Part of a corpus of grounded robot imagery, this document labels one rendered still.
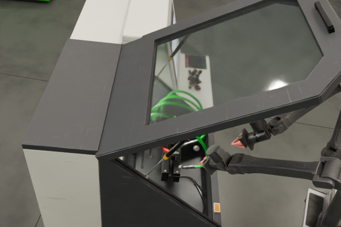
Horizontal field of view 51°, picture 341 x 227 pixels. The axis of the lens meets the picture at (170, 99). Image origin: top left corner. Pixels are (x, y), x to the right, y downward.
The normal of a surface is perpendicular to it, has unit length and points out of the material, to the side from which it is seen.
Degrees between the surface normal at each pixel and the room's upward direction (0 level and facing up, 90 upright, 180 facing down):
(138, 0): 0
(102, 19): 0
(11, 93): 0
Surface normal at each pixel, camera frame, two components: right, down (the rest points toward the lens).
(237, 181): 0.11, -0.73
